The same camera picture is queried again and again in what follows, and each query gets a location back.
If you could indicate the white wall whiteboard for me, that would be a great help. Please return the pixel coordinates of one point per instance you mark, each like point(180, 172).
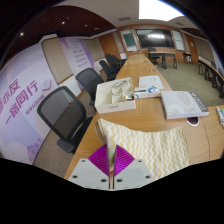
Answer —
point(178, 40)

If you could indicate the open white cardboard box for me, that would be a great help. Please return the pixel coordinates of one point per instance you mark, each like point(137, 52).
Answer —
point(115, 106)

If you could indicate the white printed paper sheet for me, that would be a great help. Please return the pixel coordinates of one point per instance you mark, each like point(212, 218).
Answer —
point(151, 81)

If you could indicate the long wooden side table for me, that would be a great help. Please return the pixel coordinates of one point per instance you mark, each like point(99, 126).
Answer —
point(208, 65)

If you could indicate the purple wall banner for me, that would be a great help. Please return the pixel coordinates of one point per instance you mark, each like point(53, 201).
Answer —
point(76, 56)

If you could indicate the green-tinted wall whiteboard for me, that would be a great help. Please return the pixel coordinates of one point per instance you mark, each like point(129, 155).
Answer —
point(128, 40)

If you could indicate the large white book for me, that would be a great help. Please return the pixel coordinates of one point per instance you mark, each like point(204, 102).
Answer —
point(181, 105)

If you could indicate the yellow white zigzag towel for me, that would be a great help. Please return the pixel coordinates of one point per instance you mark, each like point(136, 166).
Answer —
point(160, 150)

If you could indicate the pack of marker pens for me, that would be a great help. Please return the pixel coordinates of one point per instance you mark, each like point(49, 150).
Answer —
point(220, 115)

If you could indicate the bright ceiling light panel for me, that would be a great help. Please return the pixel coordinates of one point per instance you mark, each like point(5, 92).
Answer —
point(156, 9)

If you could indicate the black wall display screen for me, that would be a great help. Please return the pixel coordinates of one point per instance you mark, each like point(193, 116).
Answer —
point(155, 38)

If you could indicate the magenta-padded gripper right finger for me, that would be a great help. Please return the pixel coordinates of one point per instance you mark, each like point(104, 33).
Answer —
point(133, 173)

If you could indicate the dark-legged wooden desk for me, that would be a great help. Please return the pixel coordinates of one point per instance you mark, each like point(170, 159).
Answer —
point(163, 54)

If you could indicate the black mesh office chair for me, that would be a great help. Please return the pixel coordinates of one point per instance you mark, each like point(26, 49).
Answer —
point(88, 80)
point(58, 110)

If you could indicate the round black table grommet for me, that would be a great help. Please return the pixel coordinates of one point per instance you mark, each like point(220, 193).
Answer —
point(192, 121)

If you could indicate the black office chairs group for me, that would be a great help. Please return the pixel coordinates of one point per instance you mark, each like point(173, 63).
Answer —
point(218, 78)
point(111, 63)

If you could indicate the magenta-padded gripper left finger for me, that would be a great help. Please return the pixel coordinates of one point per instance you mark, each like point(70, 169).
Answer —
point(86, 173)

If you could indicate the small white blue box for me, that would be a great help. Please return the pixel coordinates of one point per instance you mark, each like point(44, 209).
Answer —
point(146, 92)

